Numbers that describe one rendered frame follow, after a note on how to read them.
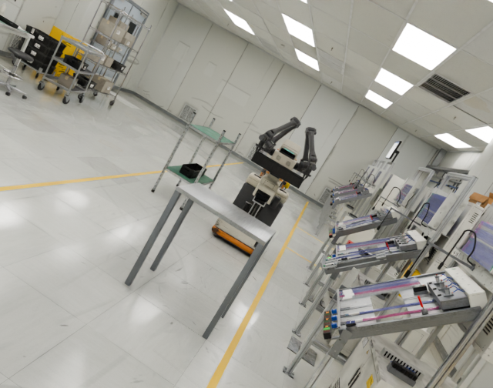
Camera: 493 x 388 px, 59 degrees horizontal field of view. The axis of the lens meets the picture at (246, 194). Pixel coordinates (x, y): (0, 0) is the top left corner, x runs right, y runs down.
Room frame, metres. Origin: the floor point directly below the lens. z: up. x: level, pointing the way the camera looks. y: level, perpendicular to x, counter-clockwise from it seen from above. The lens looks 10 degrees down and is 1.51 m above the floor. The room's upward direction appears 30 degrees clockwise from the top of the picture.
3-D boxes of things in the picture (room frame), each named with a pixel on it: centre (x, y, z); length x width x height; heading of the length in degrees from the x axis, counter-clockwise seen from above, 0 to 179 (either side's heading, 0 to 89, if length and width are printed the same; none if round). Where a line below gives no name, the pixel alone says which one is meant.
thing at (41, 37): (7.86, 4.55, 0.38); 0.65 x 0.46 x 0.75; 86
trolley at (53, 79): (7.37, 3.61, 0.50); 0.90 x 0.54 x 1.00; 7
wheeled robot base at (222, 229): (5.14, -0.18, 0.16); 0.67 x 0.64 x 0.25; 177
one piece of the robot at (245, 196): (5.23, -0.18, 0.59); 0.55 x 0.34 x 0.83; 87
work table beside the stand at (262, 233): (3.01, 0.05, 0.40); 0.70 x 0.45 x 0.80; 81
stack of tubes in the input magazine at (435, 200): (3.87, -1.51, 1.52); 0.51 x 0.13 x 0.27; 173
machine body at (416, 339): (3.92, -1.64, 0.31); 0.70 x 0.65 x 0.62; 173
